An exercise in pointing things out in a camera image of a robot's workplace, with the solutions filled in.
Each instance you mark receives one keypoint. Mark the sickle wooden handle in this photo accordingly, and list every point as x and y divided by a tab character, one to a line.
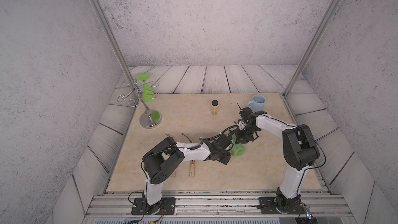
174	155
192	163

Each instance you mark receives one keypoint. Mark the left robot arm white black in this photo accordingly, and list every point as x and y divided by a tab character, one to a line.
160	162

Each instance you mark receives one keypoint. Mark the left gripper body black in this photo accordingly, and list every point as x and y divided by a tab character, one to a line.
223	157

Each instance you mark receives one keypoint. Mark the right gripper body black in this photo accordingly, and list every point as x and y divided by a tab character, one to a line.
245	134

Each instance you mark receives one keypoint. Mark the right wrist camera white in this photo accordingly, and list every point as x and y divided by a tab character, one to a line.
241	124

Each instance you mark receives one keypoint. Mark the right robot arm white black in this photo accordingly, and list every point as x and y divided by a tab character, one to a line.
300	152

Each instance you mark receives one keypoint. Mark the leftmost sickle wooden handle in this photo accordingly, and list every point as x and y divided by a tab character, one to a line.
174	155

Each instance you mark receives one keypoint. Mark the right aluminium corner post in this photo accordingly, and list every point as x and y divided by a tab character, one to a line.
329	13

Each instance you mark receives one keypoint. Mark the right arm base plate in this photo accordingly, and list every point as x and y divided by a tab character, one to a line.
267	205

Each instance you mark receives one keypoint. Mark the small jar black lid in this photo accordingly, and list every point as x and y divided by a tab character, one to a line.
214	107

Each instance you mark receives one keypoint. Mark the aluminium corner post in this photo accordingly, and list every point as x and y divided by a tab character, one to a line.
112	40
329	13

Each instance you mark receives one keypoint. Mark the silver metal glass rack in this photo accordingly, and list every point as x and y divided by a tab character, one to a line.
142	95

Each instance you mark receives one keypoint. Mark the middle sickle wooden handle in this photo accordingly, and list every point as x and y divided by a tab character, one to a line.
192	163

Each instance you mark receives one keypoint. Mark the aluminium rail frame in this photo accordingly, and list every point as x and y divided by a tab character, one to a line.
221	204

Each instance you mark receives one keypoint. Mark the light blue ceramic mug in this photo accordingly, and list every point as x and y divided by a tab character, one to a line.
257	103

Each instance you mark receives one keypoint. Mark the green microfiber rag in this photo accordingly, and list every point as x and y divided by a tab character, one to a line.
237	149

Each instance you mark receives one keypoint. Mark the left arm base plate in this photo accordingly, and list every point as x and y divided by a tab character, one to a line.
166	206

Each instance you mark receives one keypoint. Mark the left aluminium corner post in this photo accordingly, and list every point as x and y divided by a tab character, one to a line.
112	40

